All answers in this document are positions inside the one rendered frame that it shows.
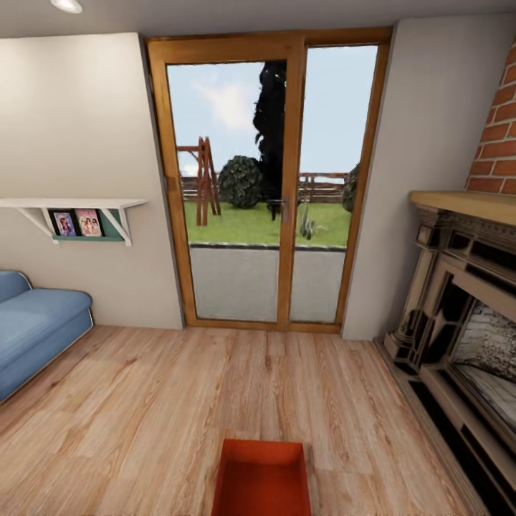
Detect storage box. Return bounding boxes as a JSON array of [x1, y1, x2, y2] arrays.
[[212, 439, 312, 516]]

